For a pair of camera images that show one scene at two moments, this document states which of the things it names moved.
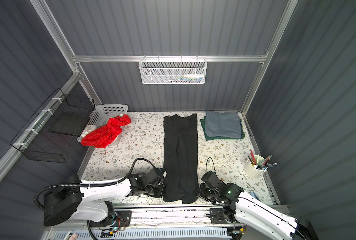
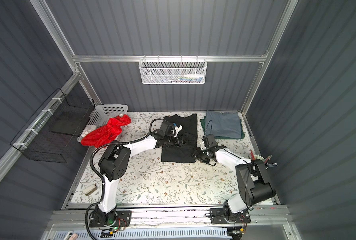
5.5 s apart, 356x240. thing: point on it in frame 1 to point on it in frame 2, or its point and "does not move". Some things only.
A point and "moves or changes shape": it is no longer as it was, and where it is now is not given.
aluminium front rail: (200, 216) does not move
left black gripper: (162, 193) to (179, 141)
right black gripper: (201, 194) to (197, 155)
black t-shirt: (181, 158) moves or changes shape
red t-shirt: (104, 136) does not move
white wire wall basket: (173, 71) does not move
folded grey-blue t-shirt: (223, 124) does not move
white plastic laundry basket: (100, 116) does not move
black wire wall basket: (52, 133) does not move
